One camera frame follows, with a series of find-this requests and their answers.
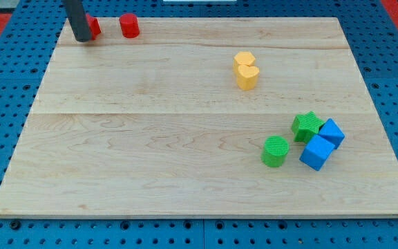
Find blue cube block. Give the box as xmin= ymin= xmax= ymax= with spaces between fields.
xmin=319 ymin=118 xmax=345 ymax=149
xmin=299 ymin=135 xmax=334 ymax=171

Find red cylinder block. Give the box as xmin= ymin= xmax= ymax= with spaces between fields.
xmin=119 ymin=13 xmax=140 ymax=38

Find blue cube block rear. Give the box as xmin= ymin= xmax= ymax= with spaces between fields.
xmin=319 ymin=118 xmax=345 ymax=149

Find blue cube block front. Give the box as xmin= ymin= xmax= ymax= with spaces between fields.
xmin=299 ymin=135 xmax=334 ymax=171

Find green star block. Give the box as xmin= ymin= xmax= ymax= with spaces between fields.
xmin=291 ymin=111 xmax=325 ymax=143

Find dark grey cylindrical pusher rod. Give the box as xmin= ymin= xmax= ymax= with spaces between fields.
xmin=62 ymin=0 xmax=92 ymax=42

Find green cylinder block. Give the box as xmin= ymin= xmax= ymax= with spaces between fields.
xmin=260 ymin=136 xmax=290 ymax=167

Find red block behind rod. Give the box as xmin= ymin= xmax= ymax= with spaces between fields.
xmin=86 ymin=13 xmax=102 ymax=40

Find yellow heart block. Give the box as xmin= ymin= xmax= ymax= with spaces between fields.
xmin=236 ymin=65 xmax=260 ymax=91

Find yellow hexagon block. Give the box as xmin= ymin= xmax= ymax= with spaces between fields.
xmin=233 ymin=51 xmax=256 ymax=74

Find light wooden board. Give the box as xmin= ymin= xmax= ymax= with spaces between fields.
xmin=0 ymin=17 xmax=398 ymax=219

